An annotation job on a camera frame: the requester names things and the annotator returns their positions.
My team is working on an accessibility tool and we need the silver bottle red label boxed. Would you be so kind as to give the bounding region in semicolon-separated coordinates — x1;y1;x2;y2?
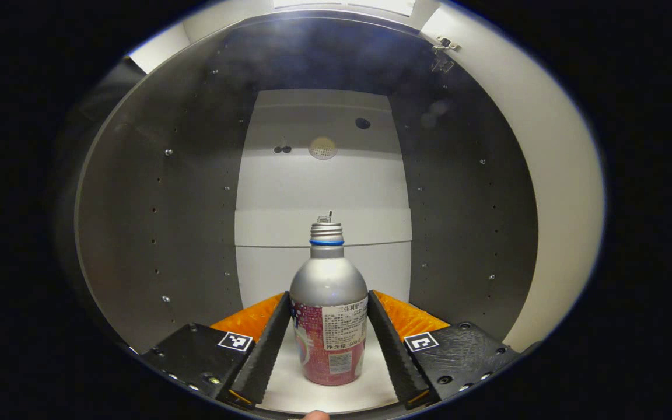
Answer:
289;222;369;387

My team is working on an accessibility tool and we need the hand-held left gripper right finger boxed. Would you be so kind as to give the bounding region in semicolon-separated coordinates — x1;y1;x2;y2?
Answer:
366;289;524;410

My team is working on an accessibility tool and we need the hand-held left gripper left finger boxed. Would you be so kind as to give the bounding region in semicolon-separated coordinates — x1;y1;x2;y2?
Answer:
139;290;292;410

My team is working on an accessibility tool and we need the metal door hinge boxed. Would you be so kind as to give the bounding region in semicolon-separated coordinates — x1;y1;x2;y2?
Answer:
431;36;460;74

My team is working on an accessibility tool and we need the dark grey cabinet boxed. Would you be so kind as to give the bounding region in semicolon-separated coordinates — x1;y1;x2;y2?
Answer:
73;10;541;412

